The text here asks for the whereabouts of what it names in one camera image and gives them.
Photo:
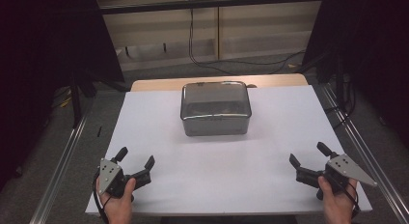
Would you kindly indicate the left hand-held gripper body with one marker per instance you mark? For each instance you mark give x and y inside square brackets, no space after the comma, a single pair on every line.
[111,175]

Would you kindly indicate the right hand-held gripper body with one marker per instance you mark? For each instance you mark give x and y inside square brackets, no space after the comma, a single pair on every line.
[337,174]

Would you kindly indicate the clear plastic box with lid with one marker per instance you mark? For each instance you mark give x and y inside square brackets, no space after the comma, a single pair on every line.
[215,108]

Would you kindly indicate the person's left hand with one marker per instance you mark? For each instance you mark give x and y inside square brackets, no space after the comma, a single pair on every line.
[119,204]

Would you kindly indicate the person's right hand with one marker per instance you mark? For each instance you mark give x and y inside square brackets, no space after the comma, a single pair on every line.
[336,204]

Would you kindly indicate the small black floor object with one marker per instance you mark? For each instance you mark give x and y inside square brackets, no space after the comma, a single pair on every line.
[99,131]

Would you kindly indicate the white board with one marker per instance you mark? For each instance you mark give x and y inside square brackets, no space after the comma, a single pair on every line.
[209,172]

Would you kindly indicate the black metal stand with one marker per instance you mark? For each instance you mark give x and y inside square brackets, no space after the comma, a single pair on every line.
[76,101]
[340,82]

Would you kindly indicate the yellow floor object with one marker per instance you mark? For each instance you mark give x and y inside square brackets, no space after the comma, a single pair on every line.
[65,102]

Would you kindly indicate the wooden table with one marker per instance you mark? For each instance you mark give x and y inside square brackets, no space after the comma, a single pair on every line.
[160,84]

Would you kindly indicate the black curtain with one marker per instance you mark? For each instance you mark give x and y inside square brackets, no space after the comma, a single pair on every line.
[373,50]
[38,56]

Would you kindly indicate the black horizontal bar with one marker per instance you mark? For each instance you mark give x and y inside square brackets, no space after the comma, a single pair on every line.
[209,3]

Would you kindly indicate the aluminium rail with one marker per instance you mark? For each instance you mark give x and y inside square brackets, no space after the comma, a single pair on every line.
[61,172]
[369,159]

